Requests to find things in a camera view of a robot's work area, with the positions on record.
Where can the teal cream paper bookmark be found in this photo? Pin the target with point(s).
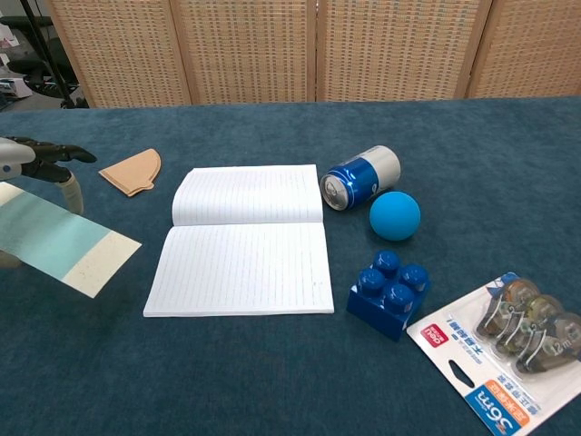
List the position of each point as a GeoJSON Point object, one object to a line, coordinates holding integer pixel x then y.
{"type": "Point", "coordinates": [54, 231]}

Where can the blue silver drink can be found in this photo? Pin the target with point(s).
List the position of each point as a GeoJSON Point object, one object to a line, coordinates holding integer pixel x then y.
{"type": "Point", "coordinates": [363, 175]}

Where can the correction tape blister pack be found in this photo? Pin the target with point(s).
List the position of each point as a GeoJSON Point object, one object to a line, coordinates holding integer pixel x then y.
{"type": "Point", "coordinates": [454, 345]}

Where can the blue foam ball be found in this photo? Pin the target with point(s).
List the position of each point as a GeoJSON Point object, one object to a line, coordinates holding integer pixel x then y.
{"type": "Point", "coordinates": [395, 215]}

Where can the blue toy building block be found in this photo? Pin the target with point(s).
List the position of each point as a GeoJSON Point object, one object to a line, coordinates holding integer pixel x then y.
{"type": "Point", "coordinates": [386, 304]}

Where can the white box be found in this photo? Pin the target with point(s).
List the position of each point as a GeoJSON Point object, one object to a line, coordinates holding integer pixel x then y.
{"type": "Point", "coordinates": [13, 88]}

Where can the black tripod stand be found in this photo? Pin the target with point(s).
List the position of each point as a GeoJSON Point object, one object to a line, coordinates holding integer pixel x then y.
{"type": "Point", "coordinates": [47, 50]}

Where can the tan leather piece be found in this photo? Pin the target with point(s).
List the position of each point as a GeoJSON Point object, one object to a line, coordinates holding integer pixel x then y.
{"type": "Point", "coordinates": [134, 172]}

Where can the black office chair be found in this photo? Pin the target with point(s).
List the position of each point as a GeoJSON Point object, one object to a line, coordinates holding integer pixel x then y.
{"type": "Point", "coordinates": [25, 67]}

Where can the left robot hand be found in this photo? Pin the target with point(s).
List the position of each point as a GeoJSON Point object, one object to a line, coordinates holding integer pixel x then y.
{"type": "Point", "coordinates": [16, 159]}

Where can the open lined notebook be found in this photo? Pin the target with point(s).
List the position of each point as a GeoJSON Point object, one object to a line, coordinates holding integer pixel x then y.
{"type": "Point", "coordinates": [245, 268]}

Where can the blue carpet table cover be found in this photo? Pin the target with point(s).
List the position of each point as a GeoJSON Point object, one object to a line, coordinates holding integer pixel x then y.
{"type": "Point", "coordinates": [272, 363]}

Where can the woven folding screen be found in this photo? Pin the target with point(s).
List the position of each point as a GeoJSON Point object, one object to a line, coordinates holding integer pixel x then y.
{"type": "Point", "coordinates": [249, 50]}

